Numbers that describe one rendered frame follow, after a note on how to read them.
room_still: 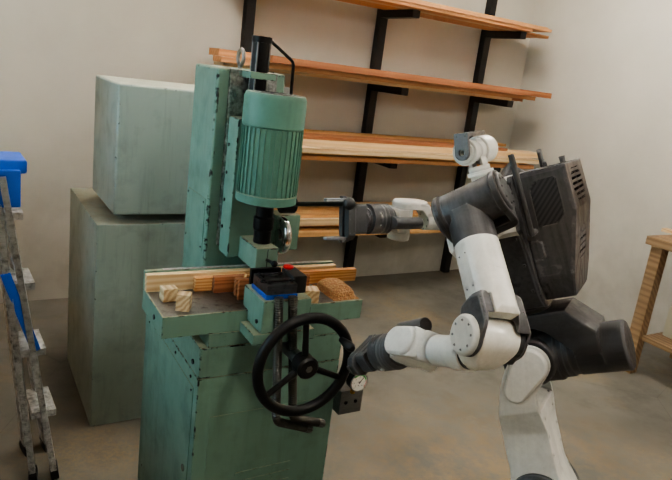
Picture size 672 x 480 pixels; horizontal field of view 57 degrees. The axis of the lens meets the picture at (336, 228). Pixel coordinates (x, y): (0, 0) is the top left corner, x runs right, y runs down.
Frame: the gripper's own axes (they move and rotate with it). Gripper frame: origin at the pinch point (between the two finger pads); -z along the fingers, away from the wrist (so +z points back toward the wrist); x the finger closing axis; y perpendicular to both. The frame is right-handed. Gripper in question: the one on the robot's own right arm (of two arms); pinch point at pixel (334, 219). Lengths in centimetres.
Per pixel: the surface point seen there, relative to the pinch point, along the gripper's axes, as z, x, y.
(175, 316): -43, 25, 6
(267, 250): -14.2, 9.4, 13.7
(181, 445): -36, 66, 25
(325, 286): 4.5, 20.8, 12.5
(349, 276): 17.7, 19.3, 20.2
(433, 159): 193, -35, 192
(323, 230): 110, 15, 203
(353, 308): 10.5, 27.0, 6.0
